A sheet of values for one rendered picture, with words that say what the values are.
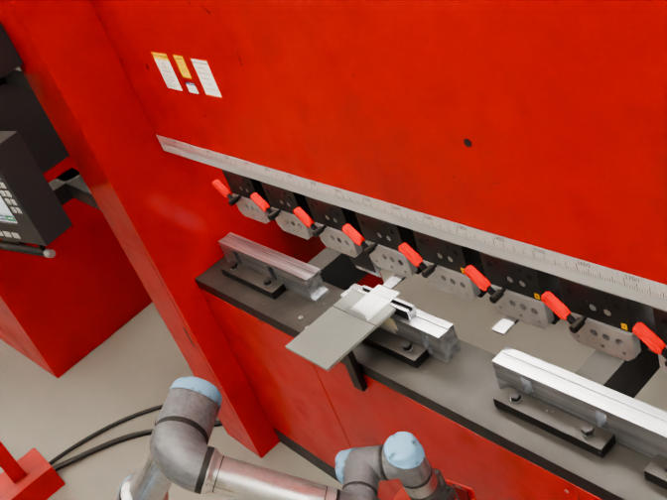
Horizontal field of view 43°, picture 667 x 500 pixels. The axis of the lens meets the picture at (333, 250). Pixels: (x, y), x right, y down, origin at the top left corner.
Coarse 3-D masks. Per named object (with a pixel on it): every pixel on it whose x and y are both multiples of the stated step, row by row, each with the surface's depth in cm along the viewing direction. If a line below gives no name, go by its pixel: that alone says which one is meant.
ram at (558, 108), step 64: (128, 0) 229; (192, 0) 204; (256, 0) 184; (320, 0) 167; (384, 0) 153; (448, 0) 141; (512, 0) 131; (576, 0) 123; (640, 0) 115; (128, 64) 256; (192, 64) 225; (256, 64) 200; (320, 64) 181; (384, 64) 164; (448, 64) 151; (512, 64) 139; (576, 64) 130; (640, 64) 121; (192, 128) 249; (256, 128) 219; (320, 128) 196; (384, 128) 177; (448, 128) 162; (512, 128) 148; (576, 128) 137; (640, 128) 128; (320, 192) 215; (384, 192) 192; (448, 192) 174; (512, 192) 159; (576, 192) 146; (640, 192) 136; (512, 256) 171; (576, 256) 157; (640, 256) 144
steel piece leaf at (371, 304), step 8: (368, 296) 235; (376, 296) 234; (360, 304) 233; (368, 304) 232; (376, 304) 231; (384, 304) 230; (352, 312) 230; (360, 312) 230; (368, 312) 229; (376, 312) 228
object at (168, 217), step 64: (0, 0) 240; (64, 0) 244; (64, 64) 248; (64, 128) 269; (128, 128) 267; (128, 192) 272; (192, 192) 288; (128, 256) 304; (192, 256) 294; (192, 320) 301; (256, 448) 337
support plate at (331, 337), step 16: (336, 304) 237; (352, 304) 235; (320, 320) 234; (336, 320) 231; (352, 320) 229; (368, 320) 227; (384, 320) 226; (304, 336) 230; (320, 336) 228; (336, 336) 226; (352, 336) 224; (304, 352) 225; (320, 352) 223; (336, 352) 220
